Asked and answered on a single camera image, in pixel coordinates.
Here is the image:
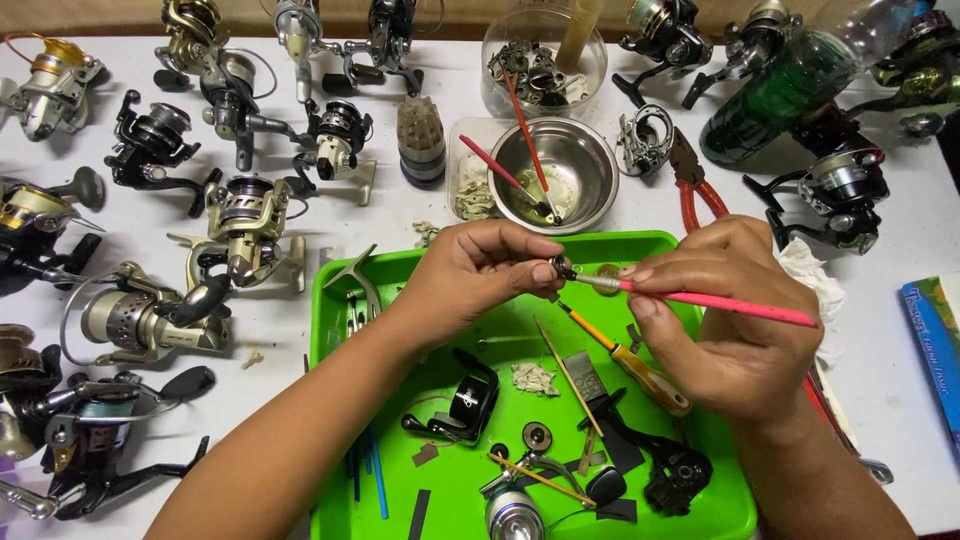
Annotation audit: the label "person's right hand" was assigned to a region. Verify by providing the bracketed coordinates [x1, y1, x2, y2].
[619, 215, 825, 430]

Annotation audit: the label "person's left hand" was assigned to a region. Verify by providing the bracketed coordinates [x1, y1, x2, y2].
[386, 219, 569, 354]

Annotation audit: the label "pink paint brush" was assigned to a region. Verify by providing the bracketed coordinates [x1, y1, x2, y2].
[573, 270, 819, 329]

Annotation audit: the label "green plastic tray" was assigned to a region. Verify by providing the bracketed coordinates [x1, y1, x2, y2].
[309, 230, 759, 540]

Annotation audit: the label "tissue scraps in container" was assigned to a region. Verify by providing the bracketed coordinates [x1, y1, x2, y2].
[455, 168, 500, 221]

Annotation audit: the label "silver reel foot part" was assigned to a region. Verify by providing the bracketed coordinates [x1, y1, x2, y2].
[322, 243, 384, 335]

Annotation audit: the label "crumpled white tissue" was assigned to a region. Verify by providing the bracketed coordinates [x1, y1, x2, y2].
[776, 236, 846, 361]

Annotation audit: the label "short red paint brush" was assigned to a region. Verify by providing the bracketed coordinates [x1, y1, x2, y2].
[459, 133, 552, 219]

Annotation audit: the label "black reel side cover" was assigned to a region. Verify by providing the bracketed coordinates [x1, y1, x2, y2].
[401, 347, 501, 447]

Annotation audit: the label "torn tissue scrap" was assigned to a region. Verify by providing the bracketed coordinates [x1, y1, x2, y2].
[512, 362, 560, 397]

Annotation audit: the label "square clear plastic container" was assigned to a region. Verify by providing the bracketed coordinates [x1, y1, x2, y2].
[447, 116, 526, 222]

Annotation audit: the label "long wooden stick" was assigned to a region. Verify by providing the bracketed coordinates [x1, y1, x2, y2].
[534, 316, 605, 438]

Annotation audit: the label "grey ribbed spool stack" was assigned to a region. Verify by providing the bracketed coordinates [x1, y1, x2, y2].
[396, 95, 447, 189]

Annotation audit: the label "brass gear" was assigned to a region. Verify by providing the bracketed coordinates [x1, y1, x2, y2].
[592, 262, 622, 297]

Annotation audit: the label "grey sandpaper strip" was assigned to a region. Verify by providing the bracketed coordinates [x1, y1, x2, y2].
[562, 350, 610, 406]

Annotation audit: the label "long red paint brush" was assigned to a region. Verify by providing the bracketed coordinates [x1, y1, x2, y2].
[498, 63, 564, 226]

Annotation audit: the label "steel bowl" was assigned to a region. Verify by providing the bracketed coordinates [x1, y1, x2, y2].
[487, 116, 621, 236]

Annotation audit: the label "black and white reel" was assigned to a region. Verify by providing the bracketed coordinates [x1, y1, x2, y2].
[288, 97, 378, 207]

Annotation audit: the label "black reel with chrome spool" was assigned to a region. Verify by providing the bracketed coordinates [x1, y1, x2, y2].
[742, 146, 891, 256]

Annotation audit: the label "blue tissue packet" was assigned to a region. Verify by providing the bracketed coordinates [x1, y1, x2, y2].
[900, 273, 960, 451]

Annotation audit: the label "blue plastic sticks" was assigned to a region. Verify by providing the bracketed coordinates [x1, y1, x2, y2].
[348, 423, 390, 520]

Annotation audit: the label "heap of metal reel parts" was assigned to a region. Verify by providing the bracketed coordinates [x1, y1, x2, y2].
[487, 41, 590, 106]

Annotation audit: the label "thin wooden stick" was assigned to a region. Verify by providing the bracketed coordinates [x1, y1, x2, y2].
[487, 452, 597, 507]

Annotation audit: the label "silver reel rotor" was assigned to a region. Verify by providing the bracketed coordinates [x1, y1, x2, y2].
[615, 103, 676, 179]

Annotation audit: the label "dark red reel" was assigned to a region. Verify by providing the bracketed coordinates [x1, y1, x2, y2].
[787, 101, 886, 160]

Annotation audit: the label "round clear plastic container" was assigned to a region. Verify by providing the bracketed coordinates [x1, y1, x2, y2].
[480, 6, 609, 121]

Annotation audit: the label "black strip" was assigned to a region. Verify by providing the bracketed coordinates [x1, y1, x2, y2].
[408, 489, 432, 540]

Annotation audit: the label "silver reel spool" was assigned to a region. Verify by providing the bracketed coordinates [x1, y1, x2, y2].
[483, 483, 546, 540]

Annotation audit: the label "glossy black reel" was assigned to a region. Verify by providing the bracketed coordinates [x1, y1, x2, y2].
[322, 0, 425, 99]

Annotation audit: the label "green plastic bottle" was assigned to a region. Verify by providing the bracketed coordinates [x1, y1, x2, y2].
[699, 0, 920, 166]

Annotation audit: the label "yellowish plastic tube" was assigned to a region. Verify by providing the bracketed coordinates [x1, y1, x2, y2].
[555, 0, 603, 74]

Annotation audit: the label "black and grey reel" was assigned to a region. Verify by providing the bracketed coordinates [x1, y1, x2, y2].
[198, 48, 316, 174]

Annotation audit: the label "dark grey reel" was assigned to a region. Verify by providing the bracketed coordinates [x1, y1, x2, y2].
[681, 0, 804, 111]

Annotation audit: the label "black reel with green spool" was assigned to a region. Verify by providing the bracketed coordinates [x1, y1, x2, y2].
[611, 0, 714, 108]

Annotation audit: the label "black and yellow reel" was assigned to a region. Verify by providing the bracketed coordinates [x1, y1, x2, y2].
[847, 30, 960, 140]

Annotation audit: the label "silver champagne reel black knob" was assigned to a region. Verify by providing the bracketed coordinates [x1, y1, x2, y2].
[60, 261, 234, 369]

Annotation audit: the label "black reel with silver spool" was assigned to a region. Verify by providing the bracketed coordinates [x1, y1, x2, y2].
[103, 90, 224, 219]

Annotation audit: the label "gold and black reel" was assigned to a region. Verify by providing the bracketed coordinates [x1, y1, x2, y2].
[153, 0, 226, 91]

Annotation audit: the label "black reel with green line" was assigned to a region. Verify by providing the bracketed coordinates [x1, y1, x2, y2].
[0, 365, 219, 522]

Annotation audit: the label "black reel with gold spool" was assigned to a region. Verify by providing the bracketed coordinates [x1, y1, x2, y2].
[0, 166, 106, 297]

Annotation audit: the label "silver reel with gold spool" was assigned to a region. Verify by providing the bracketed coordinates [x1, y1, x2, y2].
[0, 31, 110, 144]

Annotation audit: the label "bronze reel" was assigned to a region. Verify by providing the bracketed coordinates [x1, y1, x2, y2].
[0, 324, 65, 462]

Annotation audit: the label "yellow handled screwdriver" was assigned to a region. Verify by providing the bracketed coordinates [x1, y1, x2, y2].
[556, 300, 693, 417]

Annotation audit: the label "red handled tool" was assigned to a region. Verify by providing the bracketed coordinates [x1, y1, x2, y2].
[802, 360, 894, 485]

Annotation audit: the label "black reel body frame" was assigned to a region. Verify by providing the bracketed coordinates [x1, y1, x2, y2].
[577, 387, 714, 517]

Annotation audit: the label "red handled pliers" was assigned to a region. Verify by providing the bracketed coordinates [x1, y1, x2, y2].
[667, 126, 730, 234]

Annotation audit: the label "reel handle with black knob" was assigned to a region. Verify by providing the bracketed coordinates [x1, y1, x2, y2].
[480, 450, 627, 507]

